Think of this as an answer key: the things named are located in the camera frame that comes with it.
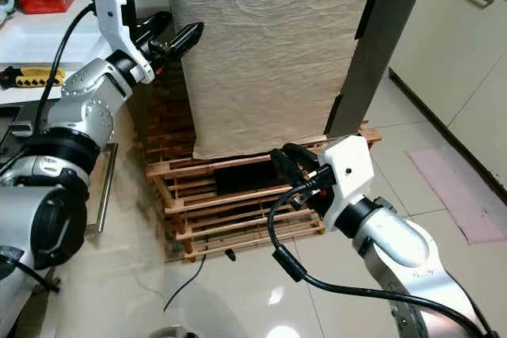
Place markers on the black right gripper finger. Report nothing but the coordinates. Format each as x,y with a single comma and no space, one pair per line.
289,173
304,156

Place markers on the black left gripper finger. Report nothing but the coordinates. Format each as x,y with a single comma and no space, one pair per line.
157,23
185,40

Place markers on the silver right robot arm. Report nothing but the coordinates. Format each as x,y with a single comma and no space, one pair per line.
404,243

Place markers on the beige fridge cover cloth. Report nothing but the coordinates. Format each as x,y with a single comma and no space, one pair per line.
269,53

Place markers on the wooden slatted rack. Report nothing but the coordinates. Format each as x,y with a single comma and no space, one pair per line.
206,227

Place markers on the small black floor piece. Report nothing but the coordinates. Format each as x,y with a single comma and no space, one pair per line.
231,255

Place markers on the white plastic tray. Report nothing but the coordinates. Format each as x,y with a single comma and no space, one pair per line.
40,41

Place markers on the yellow and black tool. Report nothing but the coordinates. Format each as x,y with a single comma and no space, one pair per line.
40,77

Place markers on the black gas hob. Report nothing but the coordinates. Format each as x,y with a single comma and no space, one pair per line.
6,124

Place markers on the pale blue mug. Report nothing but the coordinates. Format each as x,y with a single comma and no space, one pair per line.
6,4

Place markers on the cream sink cabinet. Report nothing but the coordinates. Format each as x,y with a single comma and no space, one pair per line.
444,45

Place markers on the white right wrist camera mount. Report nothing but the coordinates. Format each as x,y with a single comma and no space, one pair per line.
352,164

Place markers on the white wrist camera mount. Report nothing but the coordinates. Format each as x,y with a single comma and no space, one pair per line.
107,5
352,164

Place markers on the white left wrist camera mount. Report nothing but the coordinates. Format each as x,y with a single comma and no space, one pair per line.
107,5

